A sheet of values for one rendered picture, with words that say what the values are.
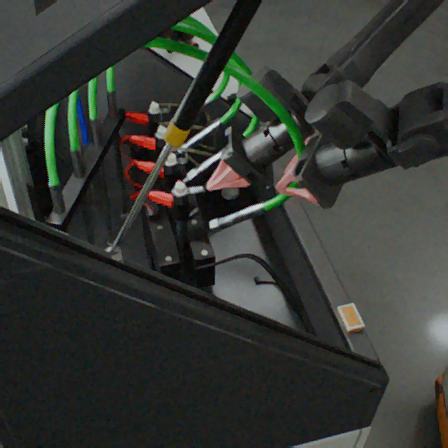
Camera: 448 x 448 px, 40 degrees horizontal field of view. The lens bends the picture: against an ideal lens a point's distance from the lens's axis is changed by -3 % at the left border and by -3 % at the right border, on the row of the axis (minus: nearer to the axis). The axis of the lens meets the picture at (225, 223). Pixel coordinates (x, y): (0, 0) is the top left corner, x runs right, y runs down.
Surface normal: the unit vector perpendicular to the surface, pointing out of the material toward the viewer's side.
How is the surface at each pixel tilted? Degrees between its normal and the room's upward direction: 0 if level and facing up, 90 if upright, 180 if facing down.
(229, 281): 0
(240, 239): 0
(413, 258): 0
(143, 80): 90
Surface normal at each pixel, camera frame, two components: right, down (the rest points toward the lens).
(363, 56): 0.31, 0.19
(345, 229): 0.03, -0.71
